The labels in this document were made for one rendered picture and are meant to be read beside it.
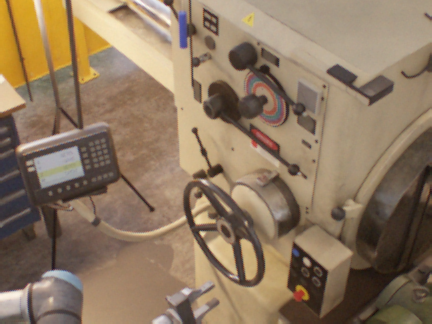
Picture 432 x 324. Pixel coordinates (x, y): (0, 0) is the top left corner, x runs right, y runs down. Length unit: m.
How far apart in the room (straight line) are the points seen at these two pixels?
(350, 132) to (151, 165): 2.48
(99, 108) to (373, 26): 2.96
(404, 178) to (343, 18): 0.49
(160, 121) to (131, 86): 0.44
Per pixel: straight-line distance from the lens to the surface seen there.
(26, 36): 4.49
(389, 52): 1.77
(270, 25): 1.85
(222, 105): 2.05
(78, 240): 3.76
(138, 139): 4.28
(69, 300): 1.79
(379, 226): 2.03
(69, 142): 2.38
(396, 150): 1.98
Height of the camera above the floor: 2.86
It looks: 43 degrees down
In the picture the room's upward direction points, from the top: straight up
